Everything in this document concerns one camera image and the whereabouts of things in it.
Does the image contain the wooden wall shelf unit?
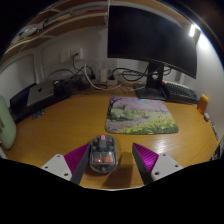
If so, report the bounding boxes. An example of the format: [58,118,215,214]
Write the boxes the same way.
[0,0,110,65]

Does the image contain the white cable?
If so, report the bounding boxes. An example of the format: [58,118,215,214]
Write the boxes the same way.
[83,60,134,93]

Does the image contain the black computer keyboard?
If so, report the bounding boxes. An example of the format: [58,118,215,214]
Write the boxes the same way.
[162,80,200,105]

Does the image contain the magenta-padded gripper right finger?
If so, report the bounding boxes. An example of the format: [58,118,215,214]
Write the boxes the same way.
[131,142,184,185]

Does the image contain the cherry blossom print mouse pad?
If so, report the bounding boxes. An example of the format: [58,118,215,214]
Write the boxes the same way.
[105,96,180,136]

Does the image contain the transparent computer mouse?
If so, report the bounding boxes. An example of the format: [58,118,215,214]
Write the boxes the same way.
[89,134,118,174]

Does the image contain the pale green handled container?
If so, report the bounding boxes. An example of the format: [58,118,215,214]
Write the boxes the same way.
[0,95,18,150]

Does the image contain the silver mini computer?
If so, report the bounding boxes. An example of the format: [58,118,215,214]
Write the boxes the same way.
[26,79,55,108]

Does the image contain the white wall outlet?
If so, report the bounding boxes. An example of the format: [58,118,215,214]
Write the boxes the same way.
[59,48,84,63]

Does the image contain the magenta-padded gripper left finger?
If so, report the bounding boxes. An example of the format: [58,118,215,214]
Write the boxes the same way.
[40,143,92,186]

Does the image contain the bright wall light bar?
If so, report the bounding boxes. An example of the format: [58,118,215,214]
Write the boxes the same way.
[188,23,197,38]

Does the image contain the black cable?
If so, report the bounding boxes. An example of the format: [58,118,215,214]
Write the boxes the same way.
[46,54,98,85]

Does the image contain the orange bottle with yellow cap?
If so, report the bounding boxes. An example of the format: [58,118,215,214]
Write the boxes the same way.
[196,93,210,115]

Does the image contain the black rectangular desk device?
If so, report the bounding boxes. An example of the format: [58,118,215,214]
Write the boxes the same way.
[9,82,73,125]

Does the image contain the white power strip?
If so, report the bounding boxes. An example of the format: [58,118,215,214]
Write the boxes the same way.
[96,67,118,87]

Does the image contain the black computer monitor with stand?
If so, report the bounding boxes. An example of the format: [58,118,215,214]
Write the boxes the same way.
[107,4,198,101]

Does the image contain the slim remote control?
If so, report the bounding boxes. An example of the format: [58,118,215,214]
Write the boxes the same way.
[209,119,220,142]

